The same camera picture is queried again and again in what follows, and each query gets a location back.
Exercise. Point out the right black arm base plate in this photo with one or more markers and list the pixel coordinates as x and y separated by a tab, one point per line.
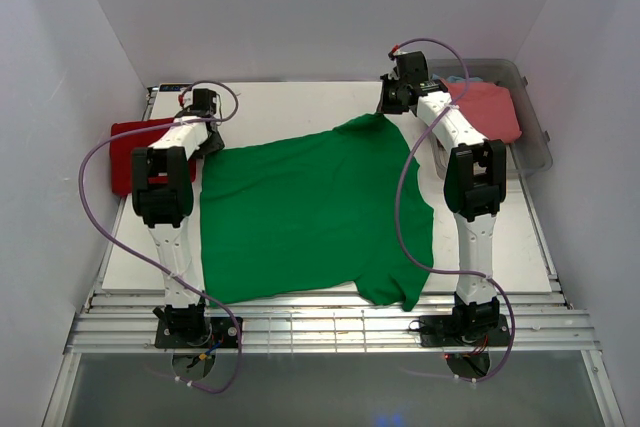
462	328

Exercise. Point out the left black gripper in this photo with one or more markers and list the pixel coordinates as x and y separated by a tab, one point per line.
216	145

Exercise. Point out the pink folded t-shirt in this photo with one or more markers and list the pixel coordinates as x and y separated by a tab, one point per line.
490	110

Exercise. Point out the clear plastic bin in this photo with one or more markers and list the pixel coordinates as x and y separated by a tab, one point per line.
529	154

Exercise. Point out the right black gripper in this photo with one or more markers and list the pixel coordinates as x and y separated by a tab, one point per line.
385	107

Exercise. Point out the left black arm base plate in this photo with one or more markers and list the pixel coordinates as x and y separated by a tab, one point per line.
211	331

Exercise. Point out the light blue folded t-shirt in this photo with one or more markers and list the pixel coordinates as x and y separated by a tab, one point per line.
461	79

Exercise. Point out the aluminium rail frame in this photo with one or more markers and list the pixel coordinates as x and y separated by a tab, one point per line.
331	321

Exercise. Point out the blue label sticker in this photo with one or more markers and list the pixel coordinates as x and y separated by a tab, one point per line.
177	88

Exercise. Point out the green t-shirt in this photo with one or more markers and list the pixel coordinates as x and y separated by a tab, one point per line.
314	212

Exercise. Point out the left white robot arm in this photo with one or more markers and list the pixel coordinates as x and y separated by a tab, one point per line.
168	226

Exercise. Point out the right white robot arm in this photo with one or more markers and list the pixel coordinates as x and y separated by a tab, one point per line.
474	189

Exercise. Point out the folded red t-shirt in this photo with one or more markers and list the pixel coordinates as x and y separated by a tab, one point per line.
125	157

